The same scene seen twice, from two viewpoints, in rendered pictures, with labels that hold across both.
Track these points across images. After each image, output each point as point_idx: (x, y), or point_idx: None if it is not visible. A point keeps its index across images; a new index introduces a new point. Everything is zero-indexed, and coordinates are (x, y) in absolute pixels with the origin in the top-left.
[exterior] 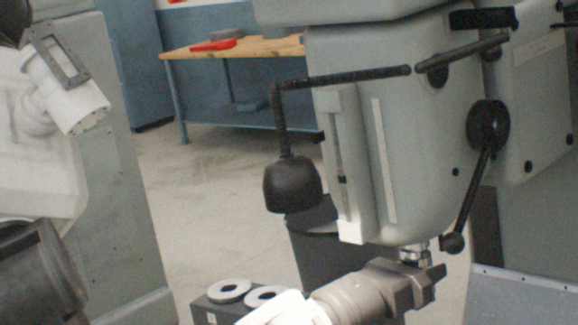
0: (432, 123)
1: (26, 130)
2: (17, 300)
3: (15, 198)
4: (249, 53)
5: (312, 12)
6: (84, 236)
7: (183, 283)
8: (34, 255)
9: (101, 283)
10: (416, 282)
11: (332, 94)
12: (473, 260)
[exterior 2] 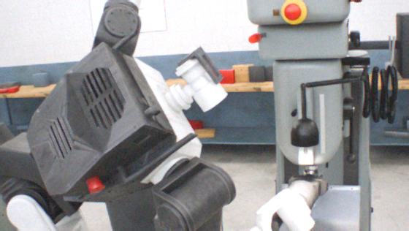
0: (340, 105)
1: (175, 108)
2: (214, 198)
3: (187, 145)
4: (30, 95)
5: (300, 52)
6: None
7: (18, 229)
8: (213, 174)
9: None
10: (323, 181)
11: (307, 91)
12: (283, 183)
